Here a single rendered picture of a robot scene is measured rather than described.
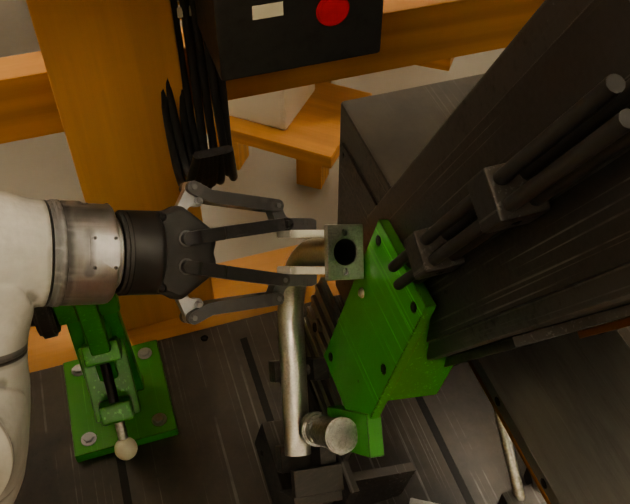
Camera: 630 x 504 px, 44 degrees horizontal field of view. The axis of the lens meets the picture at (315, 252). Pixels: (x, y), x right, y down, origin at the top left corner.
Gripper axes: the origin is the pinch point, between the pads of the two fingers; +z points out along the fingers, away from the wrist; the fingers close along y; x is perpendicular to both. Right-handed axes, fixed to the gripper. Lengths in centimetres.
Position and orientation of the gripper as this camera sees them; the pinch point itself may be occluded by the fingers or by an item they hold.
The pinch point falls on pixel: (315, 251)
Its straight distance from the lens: 78.3
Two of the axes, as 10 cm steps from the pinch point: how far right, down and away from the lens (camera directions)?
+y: 0.0, -10.0, 0.0
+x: -4.9, 0.0, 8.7
